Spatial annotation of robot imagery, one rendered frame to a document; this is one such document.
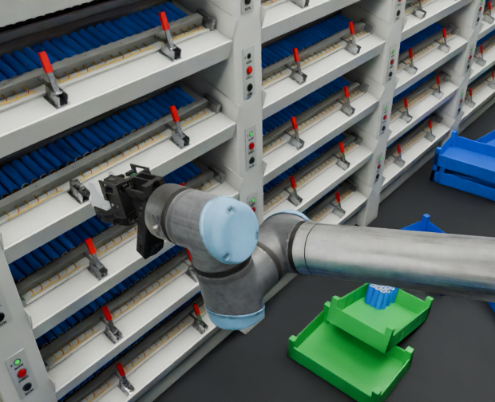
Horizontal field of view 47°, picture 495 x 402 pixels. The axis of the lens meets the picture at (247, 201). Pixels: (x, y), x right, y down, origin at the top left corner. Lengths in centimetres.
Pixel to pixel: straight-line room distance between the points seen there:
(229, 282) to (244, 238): 7
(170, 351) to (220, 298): 77
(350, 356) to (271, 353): 24
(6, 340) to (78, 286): 18
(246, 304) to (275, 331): 97
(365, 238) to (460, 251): 14
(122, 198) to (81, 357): 54
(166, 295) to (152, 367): 22
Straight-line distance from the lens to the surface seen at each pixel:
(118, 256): 129
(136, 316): 144
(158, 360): 160
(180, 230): 83
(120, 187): 95
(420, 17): 210
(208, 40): 126
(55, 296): 124
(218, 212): 78
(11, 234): 110
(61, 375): 137
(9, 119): 102
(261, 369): 174
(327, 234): 89
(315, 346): 180
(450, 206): 244
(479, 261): 78
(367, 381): 174
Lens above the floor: 138
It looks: 35 degrees down
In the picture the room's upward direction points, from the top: 2 degrees counter-clockwise
